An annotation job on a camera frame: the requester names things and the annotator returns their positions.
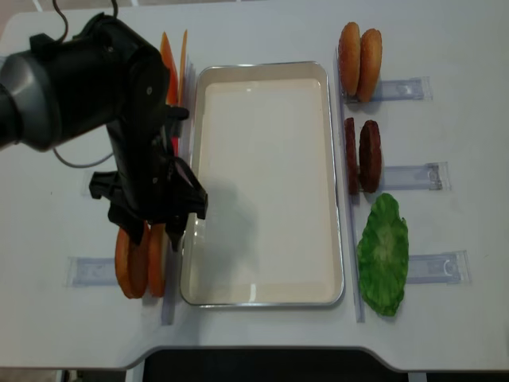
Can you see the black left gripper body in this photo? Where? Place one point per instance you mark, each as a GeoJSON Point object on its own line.
{"type": "Point", "coordinates": [138, 189]}

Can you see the bread slice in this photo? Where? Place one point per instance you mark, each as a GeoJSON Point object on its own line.
{"type": "Point", "coordinates": [131, 263]}
{"type": "Point", "coordinates": [156, 259]}

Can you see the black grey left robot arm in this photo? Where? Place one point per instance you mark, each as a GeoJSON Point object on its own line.
{"type": "Point", "coordinates": [106, 76]}

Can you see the orange cheese slice front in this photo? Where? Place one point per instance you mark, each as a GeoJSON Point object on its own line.
{"type": "Point", "coordinates": [181, 88]}

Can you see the orange cheese slice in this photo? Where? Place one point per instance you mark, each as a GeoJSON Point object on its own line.
{"type": "Point", "coordinates": [168, 61]}
{"type": "Point", "coordinates": [181, 88]}

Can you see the clear bread pusher track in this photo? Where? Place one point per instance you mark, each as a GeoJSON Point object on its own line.
{"type": "Point", "coordinates": [90, 272]}

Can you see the orange cheese slice back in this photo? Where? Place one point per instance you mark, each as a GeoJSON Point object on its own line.
{"type": "Point", "coordinates": [168, 61]}

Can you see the brown meat patty left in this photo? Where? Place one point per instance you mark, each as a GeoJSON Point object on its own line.
{"type": "Point", "coordinates": [350, 152]}

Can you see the brown meat patty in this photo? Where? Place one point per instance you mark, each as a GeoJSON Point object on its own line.
{"type": "Point", "coordinates": [350, 152]}
{"type": "Point", "coordinates": [370, 157]}

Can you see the brown meat patty right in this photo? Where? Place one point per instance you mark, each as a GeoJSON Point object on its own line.
{"type": "Point", "coordinates": [370, 157]}

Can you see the green lettuce leaf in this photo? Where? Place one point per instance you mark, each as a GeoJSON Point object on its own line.
{"type": "Point", "coordinates": [383, 257]}

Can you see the clear lettuce pusher track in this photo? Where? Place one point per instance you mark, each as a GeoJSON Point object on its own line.
{"type": "Point", "coordinates": [448, 268]}

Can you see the white metal tray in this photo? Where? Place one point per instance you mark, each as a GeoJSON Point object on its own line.
{"type": "Point", "coordinates": [262, 147]}

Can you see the bun top slice left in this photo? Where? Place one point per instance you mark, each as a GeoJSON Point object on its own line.
{"type": "Point", "coordinates": [349, 58]}

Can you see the bun slice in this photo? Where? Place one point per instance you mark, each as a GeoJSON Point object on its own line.
{"type": "Point", "coordinates": [371, 50]}
{"type": "Point", "coordinates": [349, 58]}

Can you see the bun top slice right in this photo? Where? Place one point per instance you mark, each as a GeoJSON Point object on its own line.
{"type": "Point", "coordinates": [371, 50]}

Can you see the clear bun pusher track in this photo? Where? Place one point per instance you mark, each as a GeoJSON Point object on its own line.
{"type": "Point", "coordinates": [416, 88]}

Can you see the clear patty pusher track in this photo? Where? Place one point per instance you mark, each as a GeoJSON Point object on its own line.
{"type": "Point", "coordinates": [430, 176]}

